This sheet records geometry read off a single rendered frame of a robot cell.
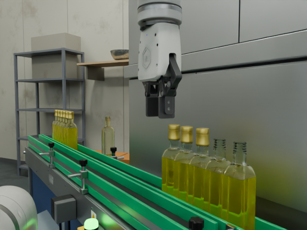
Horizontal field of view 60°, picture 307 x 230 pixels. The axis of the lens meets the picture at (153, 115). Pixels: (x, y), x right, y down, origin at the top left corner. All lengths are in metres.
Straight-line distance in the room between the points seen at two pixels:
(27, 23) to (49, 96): 1.57
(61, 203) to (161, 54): 0.82
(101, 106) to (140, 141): 3.53
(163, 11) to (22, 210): 0.45
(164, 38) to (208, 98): 0.41
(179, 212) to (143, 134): 0.56
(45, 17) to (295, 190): 5.50
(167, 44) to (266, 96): 0.35
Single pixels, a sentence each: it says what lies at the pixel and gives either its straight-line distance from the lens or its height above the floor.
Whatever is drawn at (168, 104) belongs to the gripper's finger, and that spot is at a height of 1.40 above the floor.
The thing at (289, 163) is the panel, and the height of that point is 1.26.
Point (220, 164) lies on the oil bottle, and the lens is 0.65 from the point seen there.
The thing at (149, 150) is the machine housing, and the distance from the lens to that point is 1.18.
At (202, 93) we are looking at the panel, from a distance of 0.87.
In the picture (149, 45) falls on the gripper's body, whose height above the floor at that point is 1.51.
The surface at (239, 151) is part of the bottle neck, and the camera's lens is 0.62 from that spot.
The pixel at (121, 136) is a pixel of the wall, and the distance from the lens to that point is 4.54.
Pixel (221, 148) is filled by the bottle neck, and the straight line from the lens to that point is 0.66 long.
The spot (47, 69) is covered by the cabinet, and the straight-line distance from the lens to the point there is 5.08.
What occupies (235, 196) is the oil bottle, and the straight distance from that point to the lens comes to 0.63.
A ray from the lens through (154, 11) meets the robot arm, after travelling 0.50.
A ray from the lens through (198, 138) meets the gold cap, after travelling 0.70.
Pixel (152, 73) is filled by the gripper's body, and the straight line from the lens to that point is 0.48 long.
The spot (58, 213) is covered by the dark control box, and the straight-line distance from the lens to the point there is 1.15.
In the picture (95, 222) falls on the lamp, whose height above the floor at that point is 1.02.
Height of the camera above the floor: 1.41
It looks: 4 degrees down
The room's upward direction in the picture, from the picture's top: straight up
